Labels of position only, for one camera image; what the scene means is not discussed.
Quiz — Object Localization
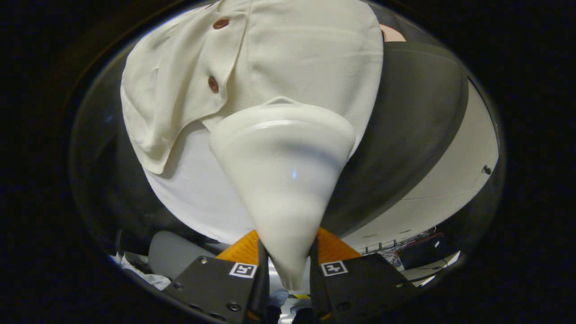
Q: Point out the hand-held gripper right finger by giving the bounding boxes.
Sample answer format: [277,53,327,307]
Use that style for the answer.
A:
[309,227,418,322]

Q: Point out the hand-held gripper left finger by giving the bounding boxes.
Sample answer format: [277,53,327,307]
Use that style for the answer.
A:
[162,229,270,324]

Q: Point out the white garment steamer head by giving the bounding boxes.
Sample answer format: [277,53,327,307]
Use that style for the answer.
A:
[208,96,356,291]

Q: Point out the white garment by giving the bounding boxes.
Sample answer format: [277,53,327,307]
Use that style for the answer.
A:
[143,119,271,246]

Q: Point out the cream button-up shirt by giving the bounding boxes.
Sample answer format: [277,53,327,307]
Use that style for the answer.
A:
[120,0,384,176]

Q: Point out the grey rounded seat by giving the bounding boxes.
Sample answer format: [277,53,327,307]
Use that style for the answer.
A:
[148,230,228,280]

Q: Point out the crumpled white cloth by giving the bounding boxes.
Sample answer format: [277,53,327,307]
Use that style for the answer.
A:
[112,252,172,291]

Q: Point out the white cabinet with grey top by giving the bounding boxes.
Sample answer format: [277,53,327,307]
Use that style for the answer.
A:
[322,41,500,252]

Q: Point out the black backdrop cloth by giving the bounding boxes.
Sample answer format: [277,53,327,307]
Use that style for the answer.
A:
[70,18,408,252]

